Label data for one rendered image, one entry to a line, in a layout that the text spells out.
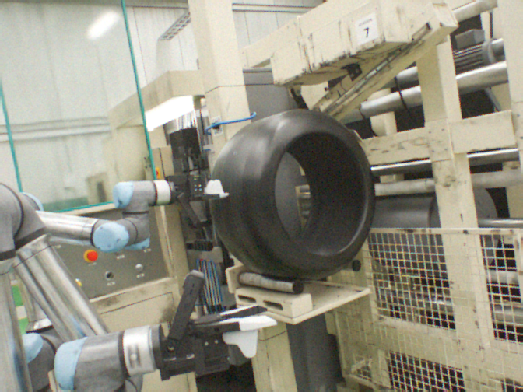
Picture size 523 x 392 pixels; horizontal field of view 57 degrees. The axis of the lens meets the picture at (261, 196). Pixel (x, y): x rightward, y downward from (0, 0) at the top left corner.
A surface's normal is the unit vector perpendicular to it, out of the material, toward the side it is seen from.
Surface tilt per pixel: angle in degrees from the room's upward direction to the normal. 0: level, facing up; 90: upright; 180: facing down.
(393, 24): 90
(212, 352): 82
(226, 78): 90
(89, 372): 90
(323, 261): 100
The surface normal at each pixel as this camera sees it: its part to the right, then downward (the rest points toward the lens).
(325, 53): -0.81, 0.17
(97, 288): 0.56, -0.05
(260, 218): -0.19, 0.18
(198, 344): 0.08, -0.10
